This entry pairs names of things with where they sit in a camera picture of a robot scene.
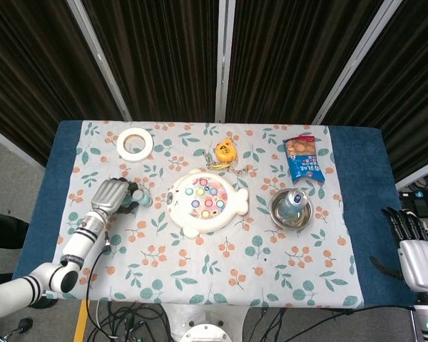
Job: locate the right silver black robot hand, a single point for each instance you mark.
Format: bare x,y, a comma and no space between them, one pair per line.
422,263

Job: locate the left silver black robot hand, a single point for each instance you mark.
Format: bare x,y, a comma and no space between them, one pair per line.
108,196

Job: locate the small teal cup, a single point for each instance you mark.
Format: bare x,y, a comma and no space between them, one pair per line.
144,199

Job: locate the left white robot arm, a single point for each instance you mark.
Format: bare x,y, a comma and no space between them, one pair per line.
78,242

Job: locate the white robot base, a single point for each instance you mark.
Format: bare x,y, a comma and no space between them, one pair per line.
207,320

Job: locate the white fish game toy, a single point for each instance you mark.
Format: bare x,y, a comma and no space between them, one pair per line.
232,203

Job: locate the white tape roll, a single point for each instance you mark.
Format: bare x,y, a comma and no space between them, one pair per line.
123,151

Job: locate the dark blue table cover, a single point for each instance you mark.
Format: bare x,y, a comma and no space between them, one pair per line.
364,178

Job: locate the black chair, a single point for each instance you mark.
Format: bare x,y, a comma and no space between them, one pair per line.
3,228

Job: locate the stainless steel bowl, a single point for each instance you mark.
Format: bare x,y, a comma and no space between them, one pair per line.
305,218

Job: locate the floral print tablecloth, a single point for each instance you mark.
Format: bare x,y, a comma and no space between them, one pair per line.
214,267

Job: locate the light blue drink can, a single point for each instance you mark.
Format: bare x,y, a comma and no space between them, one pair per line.
292,206

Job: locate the dark folding screen panel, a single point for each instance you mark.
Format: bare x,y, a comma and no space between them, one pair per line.
32,71
292,57
157,57
413,89

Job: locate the blue snack bag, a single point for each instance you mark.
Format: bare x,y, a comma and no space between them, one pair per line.
303,164

